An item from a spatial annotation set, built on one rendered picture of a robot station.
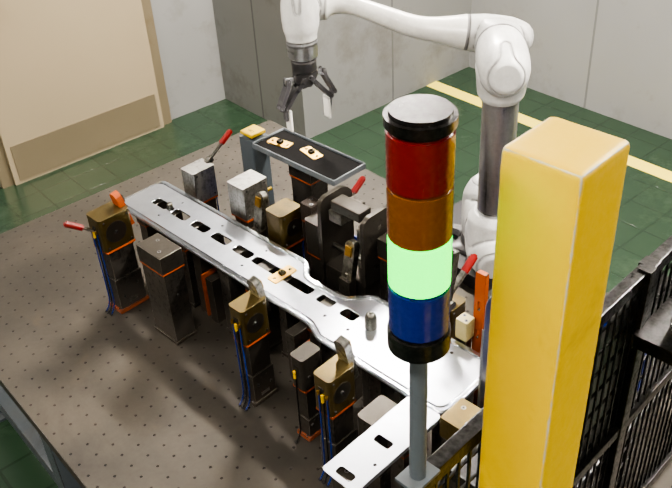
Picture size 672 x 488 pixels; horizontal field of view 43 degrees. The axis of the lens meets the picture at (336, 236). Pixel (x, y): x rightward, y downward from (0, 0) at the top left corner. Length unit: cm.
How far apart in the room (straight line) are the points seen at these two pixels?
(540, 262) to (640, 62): 437
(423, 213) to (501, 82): 143
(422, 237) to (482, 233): 170
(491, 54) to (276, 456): 119
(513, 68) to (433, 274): 140
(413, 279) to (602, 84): 464
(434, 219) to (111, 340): 201
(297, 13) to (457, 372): 106
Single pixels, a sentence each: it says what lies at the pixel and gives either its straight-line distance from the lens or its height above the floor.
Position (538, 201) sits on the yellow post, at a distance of 91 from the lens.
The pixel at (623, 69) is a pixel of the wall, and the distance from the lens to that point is 535.
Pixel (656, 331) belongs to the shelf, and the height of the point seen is 143.
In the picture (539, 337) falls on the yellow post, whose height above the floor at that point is 177.
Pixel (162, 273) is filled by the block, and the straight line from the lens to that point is 250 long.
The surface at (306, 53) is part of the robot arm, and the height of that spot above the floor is 150.
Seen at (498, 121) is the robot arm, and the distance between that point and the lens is 236.
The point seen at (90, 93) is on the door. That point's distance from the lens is 521.
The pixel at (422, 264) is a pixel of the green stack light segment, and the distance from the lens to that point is 86.
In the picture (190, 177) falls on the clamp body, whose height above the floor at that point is 105.
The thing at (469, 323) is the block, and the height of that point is 106.
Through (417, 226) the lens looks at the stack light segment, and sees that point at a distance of 84.
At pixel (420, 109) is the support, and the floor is 208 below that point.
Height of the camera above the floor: 244
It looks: 35 degrees down
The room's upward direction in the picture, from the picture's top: 3 degrees counter-clockwise
